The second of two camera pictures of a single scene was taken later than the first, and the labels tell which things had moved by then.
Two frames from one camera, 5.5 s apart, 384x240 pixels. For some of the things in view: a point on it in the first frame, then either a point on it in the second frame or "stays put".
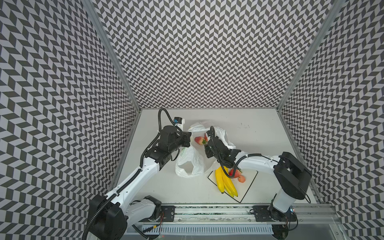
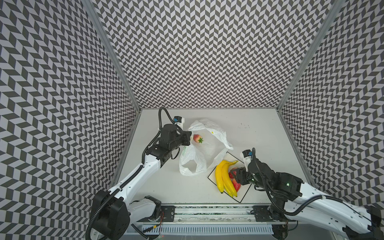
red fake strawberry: x=237 y=174 stays put
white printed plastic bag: x=193 y=161 stays put
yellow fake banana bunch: x=224 y=182 stays put
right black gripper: x=210 y=147 -> x=243 y=175
